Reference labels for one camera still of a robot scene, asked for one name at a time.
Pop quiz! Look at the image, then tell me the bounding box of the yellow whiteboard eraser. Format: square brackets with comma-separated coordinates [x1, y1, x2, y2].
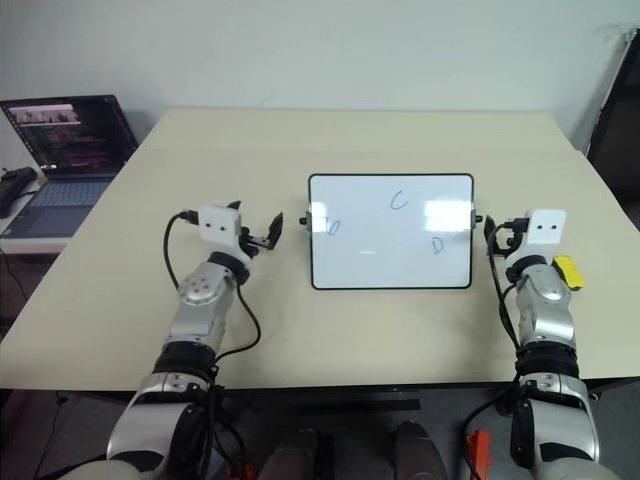
[552, 255, 586, 291]

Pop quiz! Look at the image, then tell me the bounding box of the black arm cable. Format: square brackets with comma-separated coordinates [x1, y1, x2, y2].
[486, 223, 523, 352]
[164, 210, 263, 359]

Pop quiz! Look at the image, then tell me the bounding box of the black-framed small whiteboard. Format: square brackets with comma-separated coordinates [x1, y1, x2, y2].
[298, 172, 484, 292]

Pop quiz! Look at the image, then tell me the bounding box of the black pouch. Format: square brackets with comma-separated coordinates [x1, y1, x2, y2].
[0, 167, 40, 219]

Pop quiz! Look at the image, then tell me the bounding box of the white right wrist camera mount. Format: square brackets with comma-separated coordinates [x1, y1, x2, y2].
[521, 209, 568, 262]

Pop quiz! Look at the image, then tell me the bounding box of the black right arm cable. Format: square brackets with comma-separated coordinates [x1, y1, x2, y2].
[486, 223, 523, 352]

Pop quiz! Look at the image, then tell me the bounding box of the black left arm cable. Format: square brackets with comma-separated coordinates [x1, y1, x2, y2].
[164, 210, 263, 359]

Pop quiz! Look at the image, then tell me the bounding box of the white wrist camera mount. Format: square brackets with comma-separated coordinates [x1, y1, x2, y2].
[521, 209, 568, 262]
[196, 203, 252, 262]

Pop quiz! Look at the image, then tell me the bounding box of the open blue laptop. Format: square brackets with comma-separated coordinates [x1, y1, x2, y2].
[0, 94, 141, 241]

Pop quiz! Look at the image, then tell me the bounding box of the red-orange plastic part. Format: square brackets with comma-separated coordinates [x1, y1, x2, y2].
[464, 428, 495, 477]

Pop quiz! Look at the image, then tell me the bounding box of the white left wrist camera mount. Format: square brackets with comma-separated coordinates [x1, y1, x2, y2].
[196, 203, 252, 262]

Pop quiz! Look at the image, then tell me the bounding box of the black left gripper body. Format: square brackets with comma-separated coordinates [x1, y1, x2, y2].
[239, 226, 275, 254]

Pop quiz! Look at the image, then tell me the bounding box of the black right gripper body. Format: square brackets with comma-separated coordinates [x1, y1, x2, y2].
[492, 218, 531, 257]

